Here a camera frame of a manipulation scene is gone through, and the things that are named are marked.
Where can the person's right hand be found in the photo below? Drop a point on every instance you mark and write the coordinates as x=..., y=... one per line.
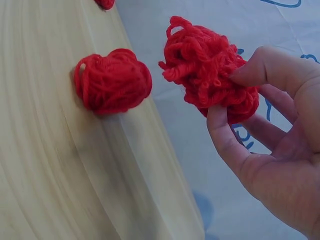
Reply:
x=292, y=165

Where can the red yarn bundle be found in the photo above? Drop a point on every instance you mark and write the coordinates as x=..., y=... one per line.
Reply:
x=200, y=67

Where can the red yarn ball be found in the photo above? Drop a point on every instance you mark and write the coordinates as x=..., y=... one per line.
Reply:
x=106, y=3
x=112, y=82

